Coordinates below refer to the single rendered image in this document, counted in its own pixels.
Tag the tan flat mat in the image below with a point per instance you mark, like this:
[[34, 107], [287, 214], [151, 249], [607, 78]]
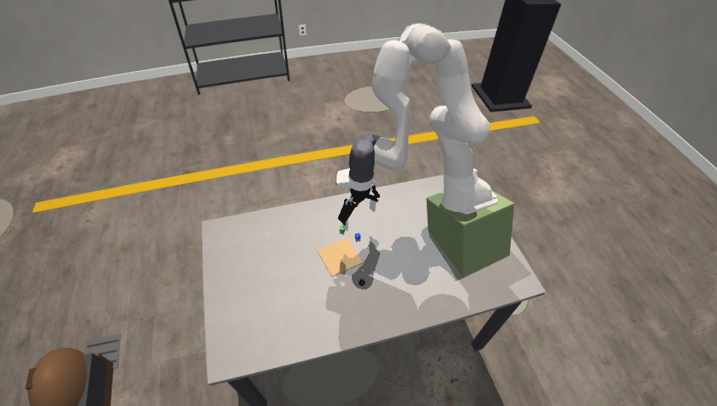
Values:
[[339, 257]]

